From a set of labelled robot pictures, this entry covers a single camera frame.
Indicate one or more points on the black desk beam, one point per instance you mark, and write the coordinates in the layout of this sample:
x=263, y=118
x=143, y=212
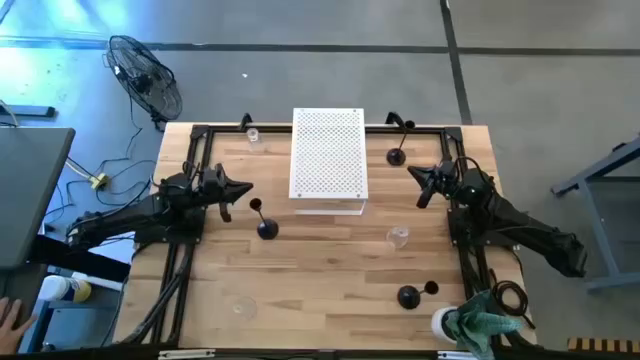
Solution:
x=75, y=260

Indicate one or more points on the blue-grey metal table frame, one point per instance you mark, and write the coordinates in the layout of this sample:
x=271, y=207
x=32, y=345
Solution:
x=609, y=255

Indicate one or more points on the black aluminium table frame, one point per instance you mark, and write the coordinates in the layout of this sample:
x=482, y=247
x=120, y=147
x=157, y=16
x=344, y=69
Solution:
x=230, y=129

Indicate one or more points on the green cloth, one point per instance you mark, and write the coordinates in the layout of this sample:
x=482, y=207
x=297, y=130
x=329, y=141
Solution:
x=475, y=322

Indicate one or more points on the white roll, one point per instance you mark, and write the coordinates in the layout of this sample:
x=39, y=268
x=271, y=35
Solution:
x=439, y=325

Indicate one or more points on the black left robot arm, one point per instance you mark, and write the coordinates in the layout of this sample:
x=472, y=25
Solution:
x=130, y=215

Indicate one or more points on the black floor fan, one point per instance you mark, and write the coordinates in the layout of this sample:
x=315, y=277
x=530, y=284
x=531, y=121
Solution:
x=145, y=82

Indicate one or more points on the black floor bar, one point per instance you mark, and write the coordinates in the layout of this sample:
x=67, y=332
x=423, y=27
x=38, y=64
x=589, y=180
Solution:
x=30, y=111

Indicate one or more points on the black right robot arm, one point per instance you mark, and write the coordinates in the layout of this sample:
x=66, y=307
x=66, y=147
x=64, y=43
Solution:
x=525, y=227

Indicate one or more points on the white perforated metal shelf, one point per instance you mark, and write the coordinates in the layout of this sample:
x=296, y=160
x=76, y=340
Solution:
x=330, y=160

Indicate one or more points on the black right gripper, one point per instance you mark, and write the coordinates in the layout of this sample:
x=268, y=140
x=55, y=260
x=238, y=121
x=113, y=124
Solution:
x=442, y=180

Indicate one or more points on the black metal candlestick holder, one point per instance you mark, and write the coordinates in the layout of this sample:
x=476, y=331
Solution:
x=267, y=229
x=396, y=156
x=409, y=297

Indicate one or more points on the grey desk top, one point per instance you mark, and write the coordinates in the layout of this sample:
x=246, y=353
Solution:
x=30, y=195

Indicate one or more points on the white metal bracket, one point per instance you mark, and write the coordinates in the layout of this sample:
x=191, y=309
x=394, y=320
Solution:
x=185, y=354
x=452, y=355

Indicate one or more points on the white paper sheet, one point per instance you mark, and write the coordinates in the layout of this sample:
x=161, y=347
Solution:
x=117, y=253

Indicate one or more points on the white bottle yellow cap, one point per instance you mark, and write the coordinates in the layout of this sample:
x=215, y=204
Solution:
x=57, y=288

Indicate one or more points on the clear glass candlestick holder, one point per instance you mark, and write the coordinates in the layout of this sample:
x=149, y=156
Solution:
x=253, y=141
x=243, y=306
x=397, y=236

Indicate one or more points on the person's hand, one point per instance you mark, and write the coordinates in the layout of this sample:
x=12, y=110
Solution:
x=10, y=330

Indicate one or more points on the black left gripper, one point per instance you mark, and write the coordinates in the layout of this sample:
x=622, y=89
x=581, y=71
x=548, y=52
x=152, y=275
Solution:
x=215, y=185

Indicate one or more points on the yellow power plug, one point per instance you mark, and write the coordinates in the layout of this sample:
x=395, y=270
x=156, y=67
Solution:
x=100, y=181

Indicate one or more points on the black yellow striped object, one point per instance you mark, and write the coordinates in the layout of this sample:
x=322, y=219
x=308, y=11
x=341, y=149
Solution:
x=600, y=345

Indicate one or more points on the black table clamp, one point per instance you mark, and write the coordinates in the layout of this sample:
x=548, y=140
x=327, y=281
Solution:
x=394, y=118
x=245, y=121

